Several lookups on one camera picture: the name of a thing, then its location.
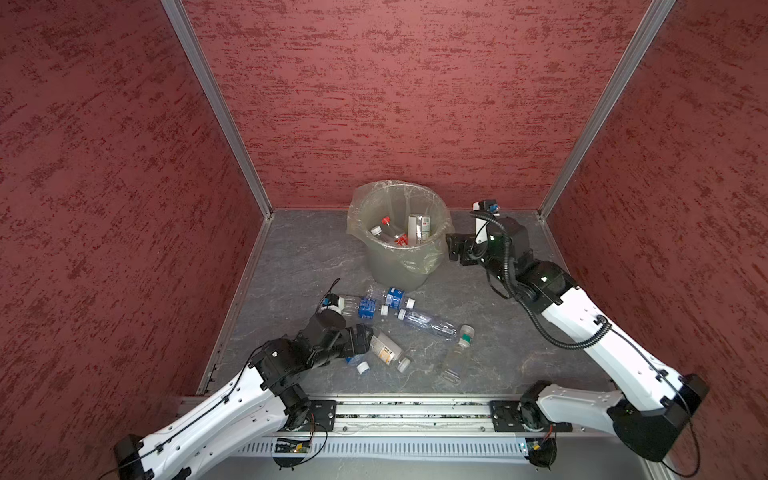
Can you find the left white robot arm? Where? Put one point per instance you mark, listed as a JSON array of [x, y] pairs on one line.
[[272, 370]]

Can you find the right aluminium corner post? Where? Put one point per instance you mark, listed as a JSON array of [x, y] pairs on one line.
[[643, 37]]

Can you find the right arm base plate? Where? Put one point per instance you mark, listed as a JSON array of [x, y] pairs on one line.
[[510, 416]]

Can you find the red label cola bottle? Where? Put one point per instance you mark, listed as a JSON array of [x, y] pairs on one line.
[[396, 234]]

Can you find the white slotted cable duct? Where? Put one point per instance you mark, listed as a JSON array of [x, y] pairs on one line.
[[504, 449]]

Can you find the clear plastic bin liner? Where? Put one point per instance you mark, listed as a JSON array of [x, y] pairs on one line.
[[414, 252]]

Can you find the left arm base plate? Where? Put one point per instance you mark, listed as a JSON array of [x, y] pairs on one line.
[[311, 415]]

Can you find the left aluminium corner post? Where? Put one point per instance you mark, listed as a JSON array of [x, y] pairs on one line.
[[192, 48]]

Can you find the green plastic waste bin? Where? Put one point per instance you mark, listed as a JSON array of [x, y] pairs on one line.
[[393, 264]]

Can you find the white label square bottle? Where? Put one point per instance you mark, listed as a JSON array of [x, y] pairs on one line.
[[419, 229]]

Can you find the aluminium corner post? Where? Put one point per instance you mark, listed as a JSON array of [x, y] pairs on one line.
[[192, 48], [643, 37]]

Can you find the green cap clear bottle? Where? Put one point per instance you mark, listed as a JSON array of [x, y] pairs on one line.
[[451, 370]]

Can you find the blue label bottle upper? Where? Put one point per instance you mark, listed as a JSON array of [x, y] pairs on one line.
[[391, 297]]

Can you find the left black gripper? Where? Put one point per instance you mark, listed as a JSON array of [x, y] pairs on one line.
[[362, 343]]

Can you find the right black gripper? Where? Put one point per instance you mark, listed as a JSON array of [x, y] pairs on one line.
[[455, 246]]

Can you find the slim clear blue bottle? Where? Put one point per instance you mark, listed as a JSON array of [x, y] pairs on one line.
[[428, 323]]

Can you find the blue label bottle left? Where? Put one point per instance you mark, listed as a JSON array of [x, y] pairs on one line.
[[356, 309]]

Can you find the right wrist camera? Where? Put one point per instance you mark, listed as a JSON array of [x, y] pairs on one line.
[[489, 206]]

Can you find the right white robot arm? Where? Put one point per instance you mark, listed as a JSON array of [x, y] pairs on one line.
[[651, 404]]

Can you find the yellow label clear bottle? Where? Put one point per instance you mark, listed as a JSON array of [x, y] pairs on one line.
[[388, 351]]

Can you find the small blue label bottle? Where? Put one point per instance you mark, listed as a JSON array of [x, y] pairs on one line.
[[360, 364]]

